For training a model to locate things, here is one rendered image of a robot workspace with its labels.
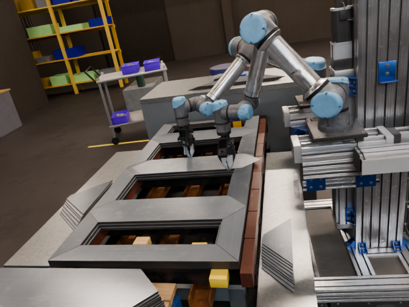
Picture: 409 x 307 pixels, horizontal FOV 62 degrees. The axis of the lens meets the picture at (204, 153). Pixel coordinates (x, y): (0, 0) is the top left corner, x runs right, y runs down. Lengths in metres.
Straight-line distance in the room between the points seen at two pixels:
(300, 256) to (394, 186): 0.78
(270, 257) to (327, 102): 0.65
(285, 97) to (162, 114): 0.95
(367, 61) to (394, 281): 1.09
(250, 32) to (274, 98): 1.17
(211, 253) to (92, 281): 0.41
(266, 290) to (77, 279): 0.66
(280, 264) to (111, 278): 0.62
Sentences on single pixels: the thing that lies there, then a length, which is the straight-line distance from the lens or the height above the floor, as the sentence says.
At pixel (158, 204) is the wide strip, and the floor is 0.85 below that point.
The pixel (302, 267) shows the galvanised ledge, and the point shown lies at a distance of 1.42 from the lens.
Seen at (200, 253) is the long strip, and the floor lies 0.85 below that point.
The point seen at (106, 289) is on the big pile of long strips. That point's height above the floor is 0.85.
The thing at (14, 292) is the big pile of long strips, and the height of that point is 0.85.
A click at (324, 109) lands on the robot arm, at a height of 1.19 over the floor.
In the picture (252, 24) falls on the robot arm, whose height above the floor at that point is 1.54.
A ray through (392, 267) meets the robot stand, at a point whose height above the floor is 0.21.
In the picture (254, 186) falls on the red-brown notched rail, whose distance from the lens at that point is 1.65.
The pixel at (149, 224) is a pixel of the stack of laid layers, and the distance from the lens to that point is 1.51.
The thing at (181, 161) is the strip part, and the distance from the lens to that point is 1.97.
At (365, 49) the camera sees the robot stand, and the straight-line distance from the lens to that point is 1.78.
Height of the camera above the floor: 1.64
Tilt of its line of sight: 23 degrees down
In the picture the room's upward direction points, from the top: 10 degrees counter-clockwise
